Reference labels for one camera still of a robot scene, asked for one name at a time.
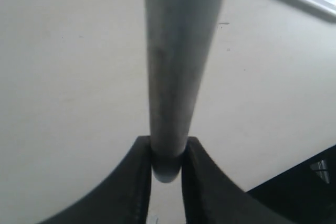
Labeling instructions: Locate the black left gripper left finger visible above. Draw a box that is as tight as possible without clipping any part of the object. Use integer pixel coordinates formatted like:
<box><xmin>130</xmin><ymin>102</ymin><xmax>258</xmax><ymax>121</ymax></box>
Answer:
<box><xmin>44</xmin><ymin>136</ymin><xmax>152</xmax><ymax>223</ymax></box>

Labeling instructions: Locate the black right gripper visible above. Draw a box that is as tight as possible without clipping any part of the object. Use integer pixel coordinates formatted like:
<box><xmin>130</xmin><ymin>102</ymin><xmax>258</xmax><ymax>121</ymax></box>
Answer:
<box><xmin>247</xmin><ymin>146</ymin><xmax>335</xmax><ymax>223</ymax></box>

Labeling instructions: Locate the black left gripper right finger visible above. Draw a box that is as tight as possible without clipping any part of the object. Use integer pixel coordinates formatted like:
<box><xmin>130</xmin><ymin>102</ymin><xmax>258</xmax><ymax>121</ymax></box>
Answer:
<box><xmin>181</xmin><ymin>136</ymin><xmax>263</xmax><ymax>224</ymax></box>

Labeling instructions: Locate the wooden drumstick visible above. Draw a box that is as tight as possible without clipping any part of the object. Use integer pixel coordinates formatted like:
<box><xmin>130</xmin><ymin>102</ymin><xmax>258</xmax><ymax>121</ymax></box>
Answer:
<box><xmin>145</xmin><ymin>0</ymin><xmax>222</xmax><ymax>183</ymax></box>

